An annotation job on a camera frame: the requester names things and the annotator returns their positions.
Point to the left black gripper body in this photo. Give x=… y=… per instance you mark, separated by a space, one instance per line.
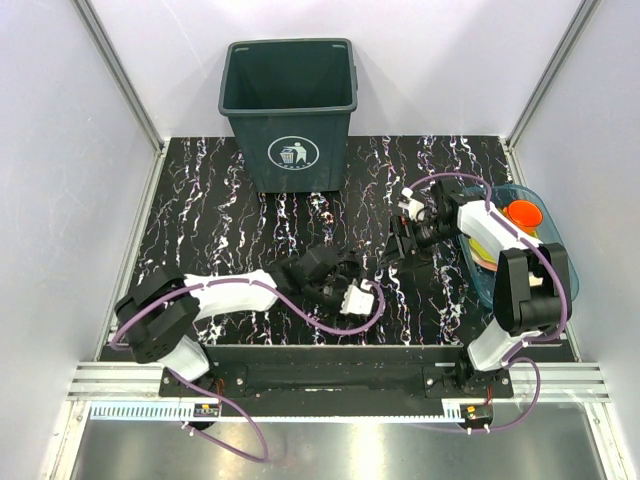
x=329 y=294

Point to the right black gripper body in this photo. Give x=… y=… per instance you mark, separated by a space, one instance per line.
x=425 y=233

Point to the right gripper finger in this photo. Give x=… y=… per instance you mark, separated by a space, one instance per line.
x=412 y=261
x=396 y=244

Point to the black trash bag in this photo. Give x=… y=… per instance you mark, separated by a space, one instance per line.
x=366 y=265

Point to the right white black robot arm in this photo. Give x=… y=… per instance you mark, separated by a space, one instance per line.
x=531 y=300

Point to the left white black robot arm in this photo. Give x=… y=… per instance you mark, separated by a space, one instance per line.
x=157 y=313

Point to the dark green trash bin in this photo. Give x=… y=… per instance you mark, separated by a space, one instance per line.
x=289 y=103

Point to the yellow plastic plate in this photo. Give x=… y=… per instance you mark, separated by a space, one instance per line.
x=479 y=253

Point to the orange plastic cup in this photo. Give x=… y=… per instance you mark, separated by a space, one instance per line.
x=525 y=214

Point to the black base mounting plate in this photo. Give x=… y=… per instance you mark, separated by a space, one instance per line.
x=434 y=372

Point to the black marble pattern mat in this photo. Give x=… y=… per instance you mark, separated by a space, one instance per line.
x=202 y=213

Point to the blue transparent plastic tray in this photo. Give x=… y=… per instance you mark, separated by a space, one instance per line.
x=494 y=238

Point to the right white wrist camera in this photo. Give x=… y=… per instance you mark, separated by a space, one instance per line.
x=414 y=209

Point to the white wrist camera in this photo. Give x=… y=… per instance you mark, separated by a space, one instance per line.
x=414 y=209
x=358 y=299

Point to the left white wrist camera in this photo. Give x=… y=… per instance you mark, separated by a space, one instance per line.
x=358 y=299

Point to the aluminium frame rail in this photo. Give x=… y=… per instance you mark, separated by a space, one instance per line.
x=548 y=382

